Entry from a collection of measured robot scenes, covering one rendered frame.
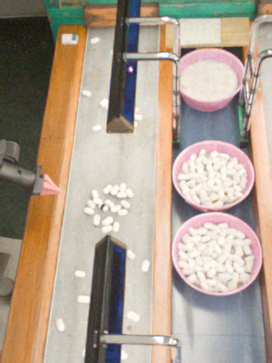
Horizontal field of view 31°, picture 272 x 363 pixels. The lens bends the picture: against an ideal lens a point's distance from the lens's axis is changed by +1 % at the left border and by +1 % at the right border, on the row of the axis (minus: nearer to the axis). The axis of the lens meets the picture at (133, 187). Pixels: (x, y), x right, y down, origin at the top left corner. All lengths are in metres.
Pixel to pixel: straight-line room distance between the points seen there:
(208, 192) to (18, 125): 1.50
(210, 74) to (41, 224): 0.87
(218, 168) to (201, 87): 0.36
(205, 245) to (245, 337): 0.29
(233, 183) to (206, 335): 0.50
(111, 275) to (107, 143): 0.73
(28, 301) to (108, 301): 0.45
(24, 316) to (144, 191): 0.55
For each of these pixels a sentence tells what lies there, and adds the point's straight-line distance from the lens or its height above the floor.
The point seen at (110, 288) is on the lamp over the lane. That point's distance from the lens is 1.14.
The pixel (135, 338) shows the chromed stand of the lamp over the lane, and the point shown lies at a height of 1.12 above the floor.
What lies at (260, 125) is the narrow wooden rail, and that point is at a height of 0.76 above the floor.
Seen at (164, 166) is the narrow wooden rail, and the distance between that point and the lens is 1.67.
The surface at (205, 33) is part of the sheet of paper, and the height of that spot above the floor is 0.78.
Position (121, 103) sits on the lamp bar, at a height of 1.11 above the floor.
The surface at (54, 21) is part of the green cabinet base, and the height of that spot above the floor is 0.78.
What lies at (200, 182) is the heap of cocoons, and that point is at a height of 0.72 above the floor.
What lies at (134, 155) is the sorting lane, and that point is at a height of 0.74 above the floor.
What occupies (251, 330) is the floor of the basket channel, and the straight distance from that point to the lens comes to 1.56.
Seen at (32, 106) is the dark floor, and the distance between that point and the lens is 2.96.
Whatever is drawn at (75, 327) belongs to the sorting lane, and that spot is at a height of 0.74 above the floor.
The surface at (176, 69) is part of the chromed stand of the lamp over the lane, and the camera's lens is 1.52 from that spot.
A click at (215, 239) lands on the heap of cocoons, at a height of 0.73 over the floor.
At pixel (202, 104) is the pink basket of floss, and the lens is 1.87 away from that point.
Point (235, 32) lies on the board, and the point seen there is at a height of 0.78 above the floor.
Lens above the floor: 2.16
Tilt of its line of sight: 59 degrees down
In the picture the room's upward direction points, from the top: 8 degrees counter-clockwise
